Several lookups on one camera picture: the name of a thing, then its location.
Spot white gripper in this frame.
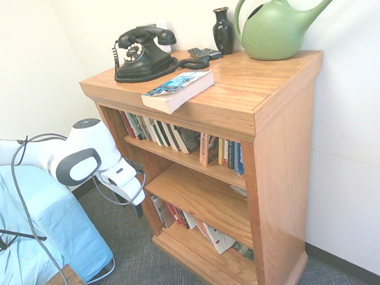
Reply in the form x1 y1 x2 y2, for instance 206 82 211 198
99 163 148 222

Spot blue cover paperback book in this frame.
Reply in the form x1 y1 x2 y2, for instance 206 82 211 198
139 68 217 116

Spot white grey cover book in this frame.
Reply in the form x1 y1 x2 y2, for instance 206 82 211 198
150 193 176 231

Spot thin white book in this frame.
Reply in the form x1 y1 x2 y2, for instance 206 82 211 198
181 210 198 230

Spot green white spine book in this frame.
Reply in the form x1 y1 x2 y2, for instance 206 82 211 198
148 118 165 148

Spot orange spine book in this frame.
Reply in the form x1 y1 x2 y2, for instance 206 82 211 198
193 215 211 244

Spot black spine book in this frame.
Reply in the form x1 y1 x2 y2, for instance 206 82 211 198
224 139 238 170
156 119 172 148

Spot dark red spine book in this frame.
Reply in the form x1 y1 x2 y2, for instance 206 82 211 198
118 109 137 140

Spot light blue cloth cover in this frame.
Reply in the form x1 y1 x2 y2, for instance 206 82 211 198
0 157 116 285

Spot dark cover paperback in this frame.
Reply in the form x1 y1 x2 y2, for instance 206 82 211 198
172 124 202 156

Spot orange cover book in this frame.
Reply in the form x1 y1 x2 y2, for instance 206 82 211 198
197 131 222 168

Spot white book red figures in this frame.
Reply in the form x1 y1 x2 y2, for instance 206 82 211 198
202 221 237 256

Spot yellow white spine book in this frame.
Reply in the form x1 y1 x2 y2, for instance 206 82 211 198
216 136 227 166

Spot loose printed paper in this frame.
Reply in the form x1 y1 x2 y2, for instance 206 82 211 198
230 183 248 200

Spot blue spine book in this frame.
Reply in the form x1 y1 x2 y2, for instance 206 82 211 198
232 141 246 176

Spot green cover flat book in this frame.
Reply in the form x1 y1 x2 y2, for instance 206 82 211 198
231 239 256 264

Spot black rotary telephone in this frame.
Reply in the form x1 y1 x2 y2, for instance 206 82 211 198
110 22 211 85

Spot wooden bookshelf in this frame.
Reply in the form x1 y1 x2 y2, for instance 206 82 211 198
77 40 340 285

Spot black remote control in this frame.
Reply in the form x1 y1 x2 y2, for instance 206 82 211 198
187 45 223 62

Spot black glossy vase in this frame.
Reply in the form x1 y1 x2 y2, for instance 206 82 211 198
211 7 236 56

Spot green plastic watering can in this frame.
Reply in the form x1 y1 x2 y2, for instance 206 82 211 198
232 0 372 64

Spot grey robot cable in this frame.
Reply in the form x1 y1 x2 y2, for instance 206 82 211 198
8 126 154 285

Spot black camera tripod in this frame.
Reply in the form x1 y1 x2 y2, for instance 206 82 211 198
0 222 49 252

